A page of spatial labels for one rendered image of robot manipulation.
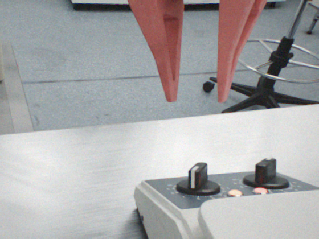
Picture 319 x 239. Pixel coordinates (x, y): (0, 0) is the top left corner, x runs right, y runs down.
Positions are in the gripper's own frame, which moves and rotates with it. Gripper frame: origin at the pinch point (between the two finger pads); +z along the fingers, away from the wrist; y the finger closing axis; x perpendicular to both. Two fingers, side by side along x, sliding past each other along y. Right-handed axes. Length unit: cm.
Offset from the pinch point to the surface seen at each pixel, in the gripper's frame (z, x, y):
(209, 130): 5.3, 16.3, -2.3
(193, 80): 4, 181, -44
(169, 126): 4.7, 14.3, -6.3
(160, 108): 16, 148, -52
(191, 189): 7.0, -0.7, -0.1
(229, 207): 6.5, -5.0, 3.1
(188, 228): 8.0, -5.2, 0.8
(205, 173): 6.2, 1.1, 0.5
